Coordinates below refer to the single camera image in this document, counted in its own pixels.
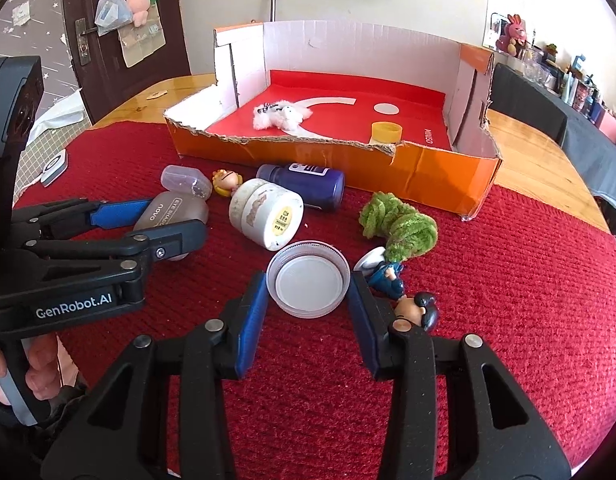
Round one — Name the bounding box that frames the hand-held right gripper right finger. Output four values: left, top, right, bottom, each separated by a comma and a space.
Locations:
349, 270, 574, 480

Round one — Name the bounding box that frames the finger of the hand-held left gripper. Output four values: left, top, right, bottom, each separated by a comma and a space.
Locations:
22, 219, 209, 273
10, 199, 153, 241

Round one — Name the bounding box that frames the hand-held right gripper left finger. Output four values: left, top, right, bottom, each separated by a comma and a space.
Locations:
40, 271, 271, 480

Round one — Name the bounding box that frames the grey-brown eyeshadow case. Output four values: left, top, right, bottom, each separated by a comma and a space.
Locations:
132, 191, 209, 262

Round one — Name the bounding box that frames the blue uniformed figurine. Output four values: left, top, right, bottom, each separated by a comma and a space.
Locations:
354, 247, 439, 333

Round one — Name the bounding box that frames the small clear plastic case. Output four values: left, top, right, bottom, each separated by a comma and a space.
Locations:
161, 165, 213, 200

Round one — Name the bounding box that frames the clear round lid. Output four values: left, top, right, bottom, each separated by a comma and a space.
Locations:
266, 241, 351, 319

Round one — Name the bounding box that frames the white round jar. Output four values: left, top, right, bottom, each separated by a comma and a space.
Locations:
228, 178, 305, 252

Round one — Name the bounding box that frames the green yarn plush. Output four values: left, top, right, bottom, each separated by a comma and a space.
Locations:
359, 191, 439, 263

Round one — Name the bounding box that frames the orange cardboard box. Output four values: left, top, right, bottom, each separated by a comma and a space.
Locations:
163, 20, 504, 222

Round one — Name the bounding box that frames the person's left hand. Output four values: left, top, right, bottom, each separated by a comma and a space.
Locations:
0, 334, 88, 407

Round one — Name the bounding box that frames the yellow-haired small figurine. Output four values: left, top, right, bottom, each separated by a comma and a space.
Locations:
211, 169, 245, 197

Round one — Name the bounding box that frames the small white device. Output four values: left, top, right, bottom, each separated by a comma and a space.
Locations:
40, 150, 68, 187

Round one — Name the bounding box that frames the grid cutting mat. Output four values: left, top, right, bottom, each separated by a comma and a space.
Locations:
12, 125, 83, 196

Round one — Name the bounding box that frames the white plastic sheet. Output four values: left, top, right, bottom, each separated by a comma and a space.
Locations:
30, 87, 86, 131

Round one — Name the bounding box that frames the red knitted mat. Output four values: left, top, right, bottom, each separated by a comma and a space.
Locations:
12, 122, 616, 480

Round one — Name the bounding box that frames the dark blue bottle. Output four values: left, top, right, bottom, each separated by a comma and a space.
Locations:
256, 162, 346, 212

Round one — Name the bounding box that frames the beige paper pouch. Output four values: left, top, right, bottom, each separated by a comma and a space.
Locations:
116, 5, 167, 68

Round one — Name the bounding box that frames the dark brown door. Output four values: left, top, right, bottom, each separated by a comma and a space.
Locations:
62, 0, 191, 123

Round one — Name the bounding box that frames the yellow plastic cap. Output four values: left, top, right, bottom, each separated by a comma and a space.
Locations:
370, 121, 403, 146

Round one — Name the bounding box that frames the clear plastic bag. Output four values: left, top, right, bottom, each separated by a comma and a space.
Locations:
95, 0, 133, 37

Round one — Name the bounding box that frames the pink plush toy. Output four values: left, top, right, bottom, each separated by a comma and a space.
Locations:
125, 0, 151, 28

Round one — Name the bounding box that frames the dark table cloth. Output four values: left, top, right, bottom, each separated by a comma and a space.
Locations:
490, 62, 616, 251

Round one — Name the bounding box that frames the row of shelf knickknacks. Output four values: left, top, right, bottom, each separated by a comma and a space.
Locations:
528, 42, 616, 156

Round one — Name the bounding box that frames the pink rabbit toy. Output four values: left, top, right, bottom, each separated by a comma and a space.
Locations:
495, 14, 529, 56

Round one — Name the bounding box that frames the white fluffy plush keychain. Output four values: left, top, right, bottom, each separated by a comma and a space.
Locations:
252, 100, 313, 133

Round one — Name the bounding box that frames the metal door handle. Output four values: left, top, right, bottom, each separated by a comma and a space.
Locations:
74, 17, 96, 66

